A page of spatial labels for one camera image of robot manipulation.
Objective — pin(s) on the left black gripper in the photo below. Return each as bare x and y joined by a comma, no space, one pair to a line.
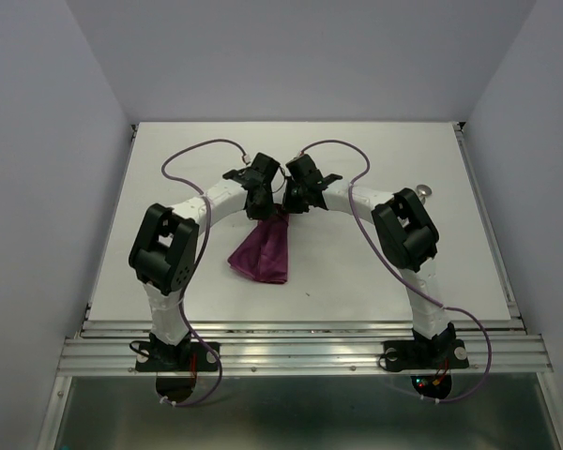
266,212

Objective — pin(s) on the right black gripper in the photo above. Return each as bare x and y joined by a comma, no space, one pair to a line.
290,206

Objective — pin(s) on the purple cloth napkin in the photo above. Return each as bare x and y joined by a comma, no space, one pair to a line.
263,256

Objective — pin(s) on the silver metal spoon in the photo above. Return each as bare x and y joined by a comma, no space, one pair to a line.
424,191

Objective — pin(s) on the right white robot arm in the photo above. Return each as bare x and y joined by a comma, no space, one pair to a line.
407,237

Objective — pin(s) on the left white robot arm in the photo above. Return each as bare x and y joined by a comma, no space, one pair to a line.
164,255

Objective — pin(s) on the aluminium rail frame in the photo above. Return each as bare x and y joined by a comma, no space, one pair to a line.
309,385

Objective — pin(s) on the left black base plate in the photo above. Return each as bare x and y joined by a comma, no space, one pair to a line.
195,359

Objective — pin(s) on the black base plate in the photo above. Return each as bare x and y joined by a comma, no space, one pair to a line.
400,355
195,359

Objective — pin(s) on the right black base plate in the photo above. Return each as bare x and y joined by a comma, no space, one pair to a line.
400,355

